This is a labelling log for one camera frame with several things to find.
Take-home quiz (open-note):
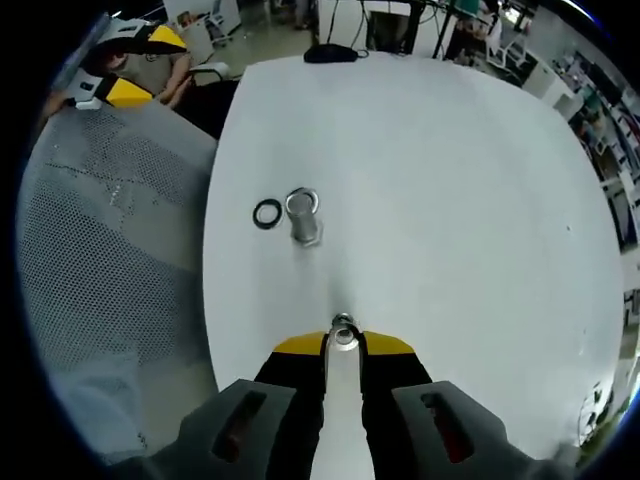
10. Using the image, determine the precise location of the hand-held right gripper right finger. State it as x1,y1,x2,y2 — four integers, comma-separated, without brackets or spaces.
357,329,566,480

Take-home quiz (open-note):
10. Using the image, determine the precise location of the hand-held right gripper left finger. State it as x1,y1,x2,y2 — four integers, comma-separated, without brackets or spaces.
174,329,331,480

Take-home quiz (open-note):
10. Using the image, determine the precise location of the small threaded steel stud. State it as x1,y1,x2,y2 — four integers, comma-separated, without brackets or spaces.
331,312,359,354

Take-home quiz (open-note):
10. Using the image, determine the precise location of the large threaded steel stud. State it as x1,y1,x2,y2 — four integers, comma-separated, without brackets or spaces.
284,187,325,247

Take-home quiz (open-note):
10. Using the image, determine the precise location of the person's upper body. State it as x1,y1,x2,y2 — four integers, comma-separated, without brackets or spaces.
94,38,194,109

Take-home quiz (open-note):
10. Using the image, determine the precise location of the grey mesh chair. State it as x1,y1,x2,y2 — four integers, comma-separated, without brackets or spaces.
17,102,221,466

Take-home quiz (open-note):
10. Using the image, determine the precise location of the white shelving unit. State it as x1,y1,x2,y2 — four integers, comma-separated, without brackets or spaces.
569,49,640,251

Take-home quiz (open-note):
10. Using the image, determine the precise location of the white office chair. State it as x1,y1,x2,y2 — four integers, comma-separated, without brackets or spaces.
485,35,531,71

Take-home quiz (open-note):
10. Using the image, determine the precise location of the white cabinet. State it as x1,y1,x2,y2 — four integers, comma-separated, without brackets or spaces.
519,54,586,111

